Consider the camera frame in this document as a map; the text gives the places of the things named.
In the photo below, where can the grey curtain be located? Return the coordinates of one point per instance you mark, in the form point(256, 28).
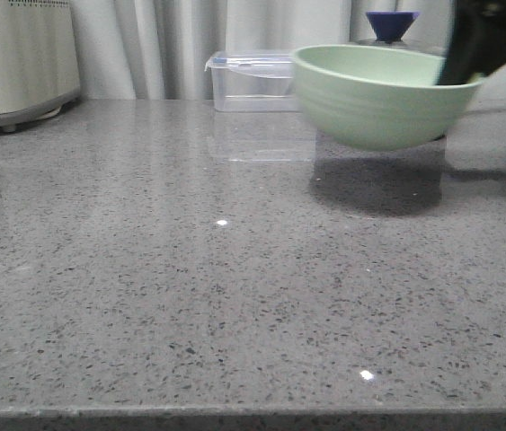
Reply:
point(158, 49)

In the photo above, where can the light green bowl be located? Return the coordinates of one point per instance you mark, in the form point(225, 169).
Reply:
point(377, 99)

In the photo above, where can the clear plastic food container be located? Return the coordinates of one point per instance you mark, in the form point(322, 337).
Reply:
point(252, 81)

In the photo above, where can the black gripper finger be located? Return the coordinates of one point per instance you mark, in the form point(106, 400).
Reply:
point(477, 45)

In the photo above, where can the white countertop appliance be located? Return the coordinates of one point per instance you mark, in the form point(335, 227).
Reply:
point(38, 62)

